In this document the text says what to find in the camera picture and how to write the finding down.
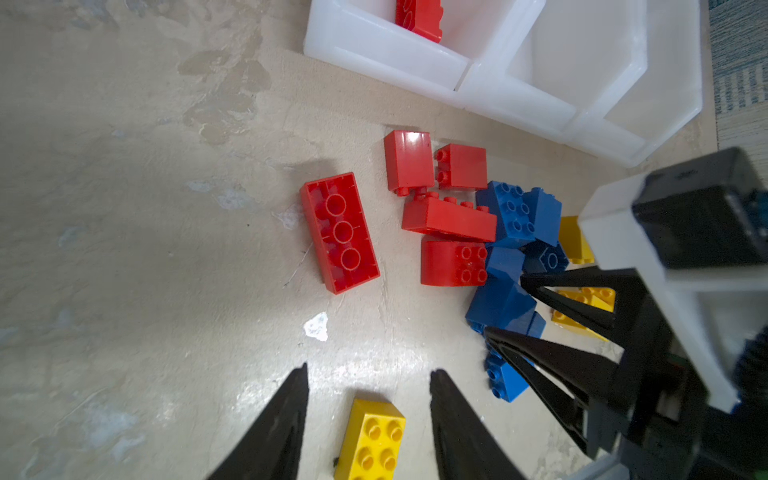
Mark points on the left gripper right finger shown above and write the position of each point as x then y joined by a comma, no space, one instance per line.
464,448

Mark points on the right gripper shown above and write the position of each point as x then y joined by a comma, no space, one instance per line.
649,409

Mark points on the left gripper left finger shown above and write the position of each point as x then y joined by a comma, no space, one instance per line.
271,448

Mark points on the blue large square brick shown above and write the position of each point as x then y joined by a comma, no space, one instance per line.
503,304

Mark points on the blue tall brick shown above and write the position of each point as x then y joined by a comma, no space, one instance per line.
545,214

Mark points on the blue long studded brick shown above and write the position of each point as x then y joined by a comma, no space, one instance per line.
514,228

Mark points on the red square brick studs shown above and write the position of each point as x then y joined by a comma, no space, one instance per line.
446,263

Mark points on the red long curved brick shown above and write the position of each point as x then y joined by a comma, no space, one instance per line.
421,17

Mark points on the yellow brick right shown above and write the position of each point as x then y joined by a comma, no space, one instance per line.
603,298

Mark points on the yellow studded brick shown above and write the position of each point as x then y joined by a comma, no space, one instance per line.
570,324

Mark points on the blue brick lower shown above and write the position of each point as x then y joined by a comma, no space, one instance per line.
504,381

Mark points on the yellow long brick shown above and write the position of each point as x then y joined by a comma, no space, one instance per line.
371,442

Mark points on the yellow tall brick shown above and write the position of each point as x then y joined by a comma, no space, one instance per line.
574,243

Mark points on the dark blue hollow brick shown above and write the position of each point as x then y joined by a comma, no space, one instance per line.
541,257

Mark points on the blue brick centre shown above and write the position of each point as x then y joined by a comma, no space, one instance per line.
505,263

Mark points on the right white bin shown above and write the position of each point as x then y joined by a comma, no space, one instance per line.
667,96

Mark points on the white bin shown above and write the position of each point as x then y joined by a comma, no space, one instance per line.
667,96
479,40
556,68

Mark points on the red brick top right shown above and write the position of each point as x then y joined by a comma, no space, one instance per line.
461,167

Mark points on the red brick top left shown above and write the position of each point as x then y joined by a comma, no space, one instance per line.
409,161

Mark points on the middle white bin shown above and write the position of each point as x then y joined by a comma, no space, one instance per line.
556,68

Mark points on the left white bin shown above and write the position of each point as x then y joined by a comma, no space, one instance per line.
479,40

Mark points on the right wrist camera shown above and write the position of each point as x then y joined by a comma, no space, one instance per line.
696,233

